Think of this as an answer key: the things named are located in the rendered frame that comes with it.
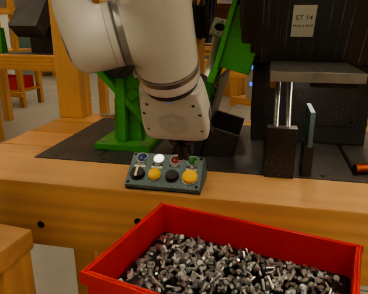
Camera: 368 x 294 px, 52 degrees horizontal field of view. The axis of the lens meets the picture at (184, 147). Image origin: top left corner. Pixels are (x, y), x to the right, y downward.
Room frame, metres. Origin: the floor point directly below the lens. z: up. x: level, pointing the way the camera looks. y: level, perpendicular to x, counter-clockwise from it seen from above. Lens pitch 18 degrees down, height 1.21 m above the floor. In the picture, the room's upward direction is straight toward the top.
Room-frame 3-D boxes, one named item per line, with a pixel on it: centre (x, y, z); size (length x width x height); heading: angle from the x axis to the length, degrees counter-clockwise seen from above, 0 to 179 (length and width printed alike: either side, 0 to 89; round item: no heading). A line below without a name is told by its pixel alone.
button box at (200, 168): (0.71, 0.03, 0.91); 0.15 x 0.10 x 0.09; 78
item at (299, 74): (0.85, -0.27, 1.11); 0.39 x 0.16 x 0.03; 168
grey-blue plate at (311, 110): (0.79, -0.27, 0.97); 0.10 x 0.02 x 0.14; 168
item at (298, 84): (1.08, -0.35, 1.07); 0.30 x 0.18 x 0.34; 78
